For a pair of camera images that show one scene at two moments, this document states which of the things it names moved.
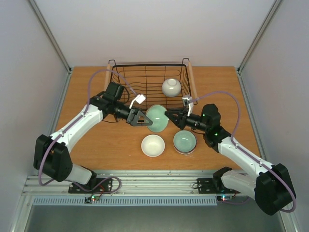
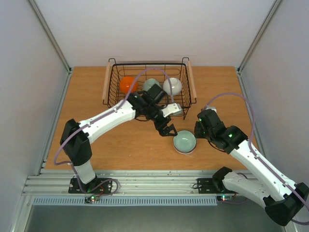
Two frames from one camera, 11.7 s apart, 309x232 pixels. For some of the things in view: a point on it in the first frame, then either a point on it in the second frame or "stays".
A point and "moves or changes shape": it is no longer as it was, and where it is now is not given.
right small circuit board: x=224 y=197 stays
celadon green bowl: x=184 y=142 stays
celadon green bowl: x=156 y=113 moves or changes shape
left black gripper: x=136 y=119 → x=164 y=132
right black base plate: x=213 y=186 stays
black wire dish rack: x=165 y=85 stays
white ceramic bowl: x=171 y=87 stays
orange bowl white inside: x=152 y=145 → x=126 y=82
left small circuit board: x=89 y=199 stays
